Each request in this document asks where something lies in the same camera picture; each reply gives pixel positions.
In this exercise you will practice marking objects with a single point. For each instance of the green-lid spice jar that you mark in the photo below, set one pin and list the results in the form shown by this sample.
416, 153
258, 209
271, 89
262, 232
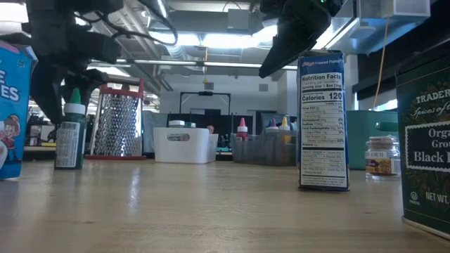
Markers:
190, 124

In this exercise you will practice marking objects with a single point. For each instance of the blue-capped food colouring bottle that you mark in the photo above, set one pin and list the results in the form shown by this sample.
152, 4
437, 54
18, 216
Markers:
293, 126

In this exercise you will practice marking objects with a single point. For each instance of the green plastic bin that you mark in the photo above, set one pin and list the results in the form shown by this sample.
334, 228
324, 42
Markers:
356, 140

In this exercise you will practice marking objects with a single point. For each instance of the grey translucent plastic bin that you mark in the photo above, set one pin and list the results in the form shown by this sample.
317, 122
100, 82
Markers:
263, 151

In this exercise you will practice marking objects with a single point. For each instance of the grey ceiling box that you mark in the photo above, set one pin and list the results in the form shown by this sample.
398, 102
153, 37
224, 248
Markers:
239, 19

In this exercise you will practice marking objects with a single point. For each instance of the pink-capped food colouring bottle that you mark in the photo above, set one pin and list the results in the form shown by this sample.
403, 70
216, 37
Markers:
242, 128

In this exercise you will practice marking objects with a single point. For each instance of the dark pepper tin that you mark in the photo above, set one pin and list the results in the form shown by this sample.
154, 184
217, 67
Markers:
427, 147

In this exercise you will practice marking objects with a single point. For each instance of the white-lid seasoning jar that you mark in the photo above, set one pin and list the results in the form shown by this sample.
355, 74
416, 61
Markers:
176, 123

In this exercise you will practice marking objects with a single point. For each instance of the white plastic bin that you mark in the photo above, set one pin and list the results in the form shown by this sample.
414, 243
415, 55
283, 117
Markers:
183, 147

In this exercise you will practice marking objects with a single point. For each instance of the blue Rice Krispies box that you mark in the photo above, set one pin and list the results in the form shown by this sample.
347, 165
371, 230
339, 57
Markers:
14, 105

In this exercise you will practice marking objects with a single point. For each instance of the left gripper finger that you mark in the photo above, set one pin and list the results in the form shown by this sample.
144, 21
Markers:
47, 95
86, 84

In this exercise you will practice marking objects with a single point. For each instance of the blue Frosted Flakes box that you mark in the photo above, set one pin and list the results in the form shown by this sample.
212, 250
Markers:
322, 126

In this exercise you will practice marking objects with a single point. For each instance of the red metal box grater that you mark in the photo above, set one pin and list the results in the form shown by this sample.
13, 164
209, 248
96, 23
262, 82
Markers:
119, 126

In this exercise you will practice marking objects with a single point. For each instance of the yellow food colouring bottle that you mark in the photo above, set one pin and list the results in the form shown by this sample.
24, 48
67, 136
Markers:
284, 123

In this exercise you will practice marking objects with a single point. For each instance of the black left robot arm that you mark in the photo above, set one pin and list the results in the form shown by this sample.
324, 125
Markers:
63, 15

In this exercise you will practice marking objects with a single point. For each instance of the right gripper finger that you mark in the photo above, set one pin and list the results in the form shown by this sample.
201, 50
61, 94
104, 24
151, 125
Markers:
292, 42

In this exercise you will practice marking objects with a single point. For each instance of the clear jar with orange label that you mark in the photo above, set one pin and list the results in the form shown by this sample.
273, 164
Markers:
382, 158

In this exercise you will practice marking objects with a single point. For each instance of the green-capped food colouring bottle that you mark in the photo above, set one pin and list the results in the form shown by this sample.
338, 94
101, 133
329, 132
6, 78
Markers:
70, 140

